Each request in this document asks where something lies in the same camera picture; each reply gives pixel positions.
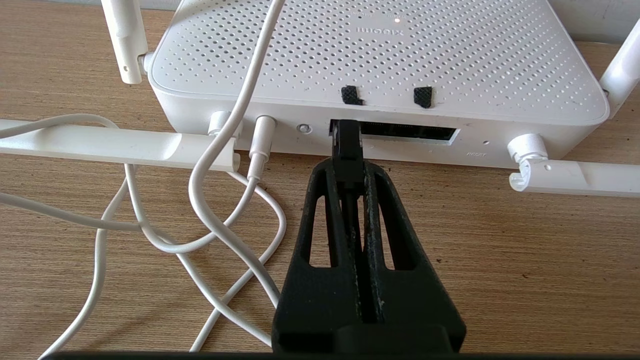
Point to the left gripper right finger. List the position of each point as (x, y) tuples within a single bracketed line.
[(415, 300)]

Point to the white router with antennas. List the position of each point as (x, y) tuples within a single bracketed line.
[(400, 55)]

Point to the small black rubber pad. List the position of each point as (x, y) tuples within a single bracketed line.
[(423, 97), (352, 95)]

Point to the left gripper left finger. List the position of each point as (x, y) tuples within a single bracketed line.
[(310, 300)]

